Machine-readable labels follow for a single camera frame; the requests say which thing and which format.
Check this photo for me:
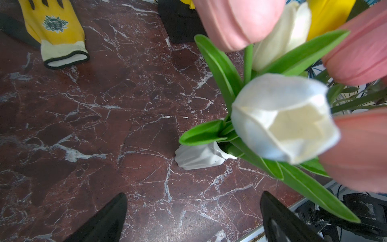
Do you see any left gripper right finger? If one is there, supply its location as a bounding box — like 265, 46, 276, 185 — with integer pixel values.
260, 191, 324, 242

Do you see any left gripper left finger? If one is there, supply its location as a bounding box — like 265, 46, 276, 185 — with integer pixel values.
65, 193, 128, 242

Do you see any white ribbed vase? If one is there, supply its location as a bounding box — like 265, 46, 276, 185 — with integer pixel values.
174, 142, 237, 170

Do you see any tulip bouquet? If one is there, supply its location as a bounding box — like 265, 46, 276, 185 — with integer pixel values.
179, 1, 387, 224

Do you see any yellow work glove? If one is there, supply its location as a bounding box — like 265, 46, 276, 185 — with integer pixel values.
1, 1, 90, 70

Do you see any yellow toolbox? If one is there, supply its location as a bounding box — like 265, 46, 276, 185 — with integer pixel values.
158, 0, 207, 44

